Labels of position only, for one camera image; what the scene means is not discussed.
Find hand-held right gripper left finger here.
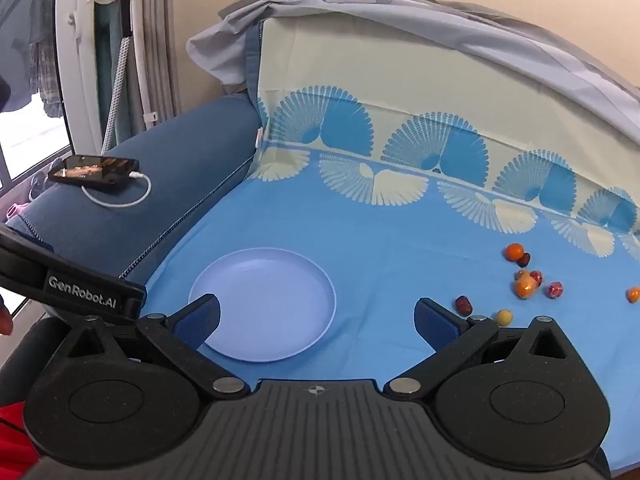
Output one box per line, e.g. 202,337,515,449
37,294,251,401

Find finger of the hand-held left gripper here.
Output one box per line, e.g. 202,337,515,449
122,283,147,321

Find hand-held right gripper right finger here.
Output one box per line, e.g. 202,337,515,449
382,297,588,401

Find lavender plastic plate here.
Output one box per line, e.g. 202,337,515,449
188,247,337,363

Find plastic-wrapped orange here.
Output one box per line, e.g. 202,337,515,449
513,276,539,301

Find blue fan-print sheet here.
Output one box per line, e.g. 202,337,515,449
120,17,640,472

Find grey slippers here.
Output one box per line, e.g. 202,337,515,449
29,170,51,201

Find black smartphone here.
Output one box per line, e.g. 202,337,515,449
47,155,141,191

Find blue denim sofa armrest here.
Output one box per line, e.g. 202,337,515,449
17,92,263,322

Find red cloth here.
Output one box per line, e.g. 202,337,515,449
0,400,40,480

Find plaid hanging shirt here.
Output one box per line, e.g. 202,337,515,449
30,40,63,118

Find teal hanging cloth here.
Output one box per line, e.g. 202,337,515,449
95,2,123,126

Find white clothes rack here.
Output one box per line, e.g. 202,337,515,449
70,0,195,127

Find blue-grey hanging shirt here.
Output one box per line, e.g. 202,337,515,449
0,0,57,111

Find grey-blue draped cloth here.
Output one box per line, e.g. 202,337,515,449
186,0,640,143

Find white charging cable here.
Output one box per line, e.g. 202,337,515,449
81,170,152,209

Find white window frame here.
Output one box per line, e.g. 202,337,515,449
54,0,108,153

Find garment steamer with braided hose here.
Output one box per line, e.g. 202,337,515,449
95,0,137,156

